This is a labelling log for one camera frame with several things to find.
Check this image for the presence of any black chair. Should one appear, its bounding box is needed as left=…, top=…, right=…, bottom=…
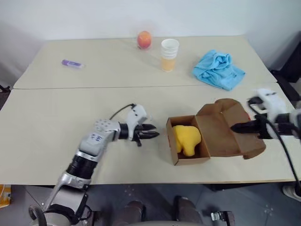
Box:
left=269, top=30, right=301, bottom=102

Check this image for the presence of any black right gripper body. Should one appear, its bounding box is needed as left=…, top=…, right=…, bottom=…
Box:
left=255, top=113, right=275, bottom=140

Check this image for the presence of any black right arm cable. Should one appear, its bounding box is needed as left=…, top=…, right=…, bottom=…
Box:
left=246, top=97, right=301, bottom=189

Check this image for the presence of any black stand leg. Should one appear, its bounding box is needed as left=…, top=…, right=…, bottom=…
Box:
left=0, top=84, right=12, bottom=112

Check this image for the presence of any orange red peach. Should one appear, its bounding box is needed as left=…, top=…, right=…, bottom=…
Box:
left=137, top=30, right=152, bottom=49

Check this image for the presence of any grey hose loop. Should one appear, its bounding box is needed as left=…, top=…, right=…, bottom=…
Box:
left=28, top=204, right=48, bottom=226

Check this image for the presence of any yellow plush item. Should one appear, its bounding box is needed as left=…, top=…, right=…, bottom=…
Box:
left=173, top=125, right=202, bottom=157

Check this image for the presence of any white shoe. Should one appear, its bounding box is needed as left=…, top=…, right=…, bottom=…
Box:
left=282, top=184, right=301, bottom=202

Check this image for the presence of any black caster wheel base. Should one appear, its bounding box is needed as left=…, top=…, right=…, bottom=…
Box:
left=210, top=210, right=236, bottom=226

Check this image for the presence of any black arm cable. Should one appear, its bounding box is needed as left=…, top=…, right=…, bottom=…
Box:
left=246, top=97, right=301, bottom=189
left=110, top=103, right=136, bottom=120

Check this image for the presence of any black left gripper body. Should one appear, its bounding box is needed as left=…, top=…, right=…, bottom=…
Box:
left=128, top=124, right=145, bottom=147

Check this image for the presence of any orange paper cup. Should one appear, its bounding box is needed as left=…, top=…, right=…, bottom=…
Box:
left=160, top=56, right=177, bottom=73

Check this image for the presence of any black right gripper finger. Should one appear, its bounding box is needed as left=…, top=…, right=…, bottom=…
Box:
left=231, top=120, right=259, bottom=130
left=232, top=127, right=260, bottom=134

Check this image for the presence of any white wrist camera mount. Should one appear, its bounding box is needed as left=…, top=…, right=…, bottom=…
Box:
left=126, top=105, right=148, bottom=133
left=252, top=88, right=287, bottom=123

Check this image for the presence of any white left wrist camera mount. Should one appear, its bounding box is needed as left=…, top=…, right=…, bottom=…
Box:
left=126, top=105, right=148, bottom=133

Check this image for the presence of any purple tube in wrapper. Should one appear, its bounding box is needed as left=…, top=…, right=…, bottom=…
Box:
left=61, top=59, right=86, bottom=70

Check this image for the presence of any light blue cloth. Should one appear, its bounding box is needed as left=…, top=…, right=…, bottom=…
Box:
left=192, top=49, right=246, bottom=91

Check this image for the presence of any orange yellow carton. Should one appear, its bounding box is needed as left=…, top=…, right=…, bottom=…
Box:
left=0, top=184, right=12, bottom=209

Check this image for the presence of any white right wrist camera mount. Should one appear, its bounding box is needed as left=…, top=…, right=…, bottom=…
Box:
left=252, top=88, right=287, bottom=123

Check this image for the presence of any clear plastic fruit container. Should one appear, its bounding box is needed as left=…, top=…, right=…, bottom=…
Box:
left=135, top=23, right=156, bottom=50

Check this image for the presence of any brown cardboard box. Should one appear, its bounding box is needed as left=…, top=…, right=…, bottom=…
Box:
left=166, top=98, right=267, bottom=166

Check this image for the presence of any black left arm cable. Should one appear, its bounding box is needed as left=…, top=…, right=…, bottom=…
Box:
left=110, top=103, right=136, bottom=120

